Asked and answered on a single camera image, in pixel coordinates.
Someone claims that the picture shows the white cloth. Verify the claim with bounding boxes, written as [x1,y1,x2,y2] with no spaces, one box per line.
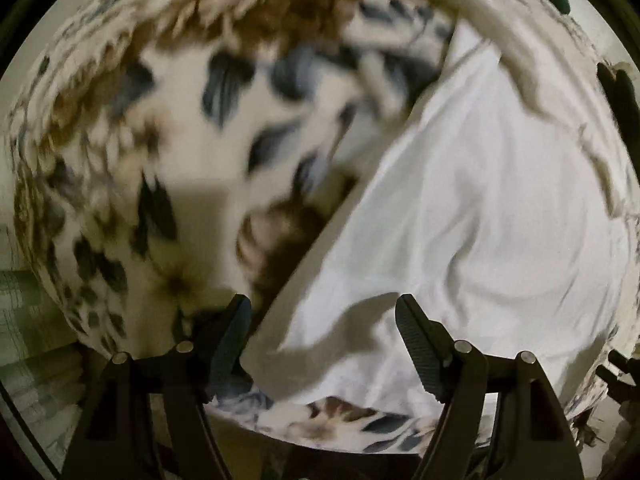
[241,23,631,416]

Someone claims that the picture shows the grey-green striped curtain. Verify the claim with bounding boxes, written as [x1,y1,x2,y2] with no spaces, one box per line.
[1,270,85,469]

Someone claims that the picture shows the black folded garment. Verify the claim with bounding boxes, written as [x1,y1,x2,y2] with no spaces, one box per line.
[597,63,640,168]

